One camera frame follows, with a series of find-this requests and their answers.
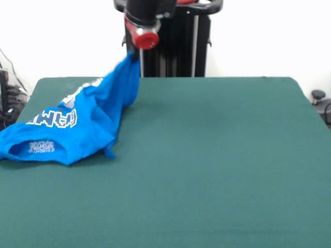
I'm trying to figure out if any black electronics box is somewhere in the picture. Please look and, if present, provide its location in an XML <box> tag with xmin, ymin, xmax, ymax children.
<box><xmin>0</xmin><ymin>69</ymin><xmax>9</xmax><ymax>117</ymax></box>

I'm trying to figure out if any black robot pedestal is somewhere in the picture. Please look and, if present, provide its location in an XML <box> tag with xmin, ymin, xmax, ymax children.
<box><xmin>113</xmin><ymin>0</ymin><xmax>223</xmax><ymax>78</ymax></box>

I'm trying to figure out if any black cable bundle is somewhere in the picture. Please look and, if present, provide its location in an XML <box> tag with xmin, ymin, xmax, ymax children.
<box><xmin>0</xmin><ymin>85</ymin><xmax>29</xmax><ymax>132</ymax></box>

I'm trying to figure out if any blue printed t-shirt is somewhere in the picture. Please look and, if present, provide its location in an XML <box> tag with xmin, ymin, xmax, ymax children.
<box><xmin>0</xmin><ymin>53</ymin><xmax>142</xmax><ymax>166</ymax></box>

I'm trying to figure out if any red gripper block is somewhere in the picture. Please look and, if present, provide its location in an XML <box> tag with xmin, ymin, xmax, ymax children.
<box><xmin>124</xmin><ymin>15</ymin><xmax>162</xmax><ymax>64</ymax></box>

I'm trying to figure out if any dark green table cloth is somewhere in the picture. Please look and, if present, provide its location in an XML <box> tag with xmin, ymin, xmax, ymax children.
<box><xmin>0</xmin><ymin>76</ymin><xmax>331</xmax><ymax>248</ymax></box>

